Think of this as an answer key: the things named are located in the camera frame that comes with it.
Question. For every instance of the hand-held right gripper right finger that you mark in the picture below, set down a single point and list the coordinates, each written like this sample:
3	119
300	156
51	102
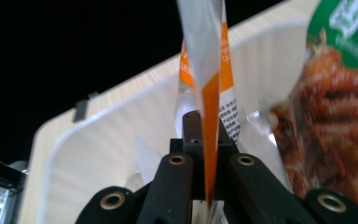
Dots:
225	149

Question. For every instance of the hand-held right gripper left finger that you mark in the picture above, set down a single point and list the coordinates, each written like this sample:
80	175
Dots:
192	130

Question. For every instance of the orange and white clear packet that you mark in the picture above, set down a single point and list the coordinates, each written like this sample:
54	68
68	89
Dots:
211	93

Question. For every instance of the clear plastic container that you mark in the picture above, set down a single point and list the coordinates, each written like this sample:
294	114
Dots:
105	140

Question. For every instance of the green and red seasoning packet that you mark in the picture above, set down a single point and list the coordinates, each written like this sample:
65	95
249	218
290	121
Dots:
332	109

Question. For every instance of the black tab on table edge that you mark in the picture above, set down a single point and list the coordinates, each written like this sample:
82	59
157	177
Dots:
84	107

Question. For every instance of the dark metal bar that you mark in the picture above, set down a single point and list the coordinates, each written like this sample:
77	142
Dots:
0	172

